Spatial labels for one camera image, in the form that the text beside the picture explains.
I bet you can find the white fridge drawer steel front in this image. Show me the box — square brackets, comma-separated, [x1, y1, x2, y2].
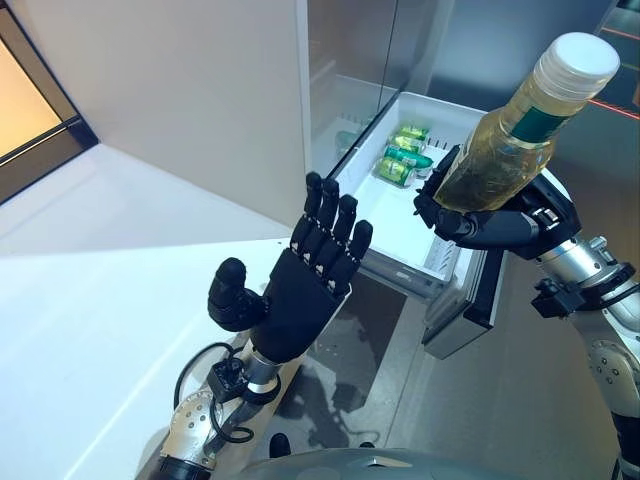
[331, 89, 512, 362]

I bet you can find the black window frame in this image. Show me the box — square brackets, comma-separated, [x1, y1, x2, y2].
[0, 4, 97, 207]

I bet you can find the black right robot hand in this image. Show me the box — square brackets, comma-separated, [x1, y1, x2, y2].
[412, 143, 582, 261]

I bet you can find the teal green drink can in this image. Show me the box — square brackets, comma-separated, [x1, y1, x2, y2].
[384, 144, 434, 179]

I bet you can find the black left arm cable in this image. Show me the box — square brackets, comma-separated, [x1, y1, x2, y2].
[172, 341, 252, 442]

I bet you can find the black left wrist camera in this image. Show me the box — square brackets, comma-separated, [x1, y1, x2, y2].
[208, 356, 250, 402]

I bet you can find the yellow tea bottle white cap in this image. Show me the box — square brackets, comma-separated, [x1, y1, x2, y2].
[432, 32, 622, 214]

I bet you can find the white tall cabinet panel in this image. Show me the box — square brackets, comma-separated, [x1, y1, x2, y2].
[14, 0, 322, 242]

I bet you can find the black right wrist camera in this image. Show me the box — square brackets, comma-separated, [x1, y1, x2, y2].
[531, 278, 587, 320]

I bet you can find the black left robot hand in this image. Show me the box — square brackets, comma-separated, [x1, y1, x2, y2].
[207, 172, 374, 365]

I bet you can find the white counter cabinet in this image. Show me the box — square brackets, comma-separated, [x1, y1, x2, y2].
[0, 142, 352, 480]

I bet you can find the grey robot torso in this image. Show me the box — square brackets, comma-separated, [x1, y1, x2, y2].
[238, 438, 442, 480]

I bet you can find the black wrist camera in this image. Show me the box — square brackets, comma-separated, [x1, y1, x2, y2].
[208, 356, 250, 402]
[531, 278, 587, 320]

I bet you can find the yellow green drink can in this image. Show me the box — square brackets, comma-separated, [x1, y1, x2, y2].
[374, 155, 417, 188]
[392, 124, 432, 152]

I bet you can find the stainless steel fridge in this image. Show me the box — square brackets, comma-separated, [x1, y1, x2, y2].
[298, 0, 640, 480]

